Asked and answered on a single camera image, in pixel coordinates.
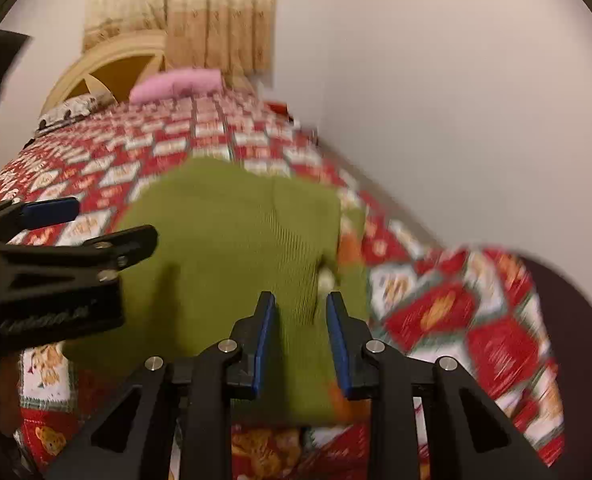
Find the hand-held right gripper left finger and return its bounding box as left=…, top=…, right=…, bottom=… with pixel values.
left=43, top=291, right=277, bottom=480

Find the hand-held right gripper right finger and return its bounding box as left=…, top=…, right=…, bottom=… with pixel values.
left=326, top=291, right=559, bottom=480

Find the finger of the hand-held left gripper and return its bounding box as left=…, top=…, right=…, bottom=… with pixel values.
left=0, top=196, right=81, bottom=251
left=0, top=225, right=159, bottom=311

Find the green orange striped knit sweater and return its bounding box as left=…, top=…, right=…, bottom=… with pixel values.
left=63, top=157, right=371, bottom=428

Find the white patterned pillow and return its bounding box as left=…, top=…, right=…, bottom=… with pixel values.
left=36, top=92, right=117, bottom=133

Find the red printed bed blanket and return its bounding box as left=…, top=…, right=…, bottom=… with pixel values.
left=0, top=87, right=566, bottom=480

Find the cream yellow bed headboard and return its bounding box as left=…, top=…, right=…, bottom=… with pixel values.
left=41, top=30, right=169, bottom=116

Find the pink pillow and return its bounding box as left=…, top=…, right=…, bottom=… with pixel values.
left=128, top=67, right=223, bottom=103

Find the dark cloth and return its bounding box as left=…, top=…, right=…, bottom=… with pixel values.
left=520, top=255, right=592, bottom=480

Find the beige patterned curtain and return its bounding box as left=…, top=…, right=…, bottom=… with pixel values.
left=83, top=0, right=281, bottom=76

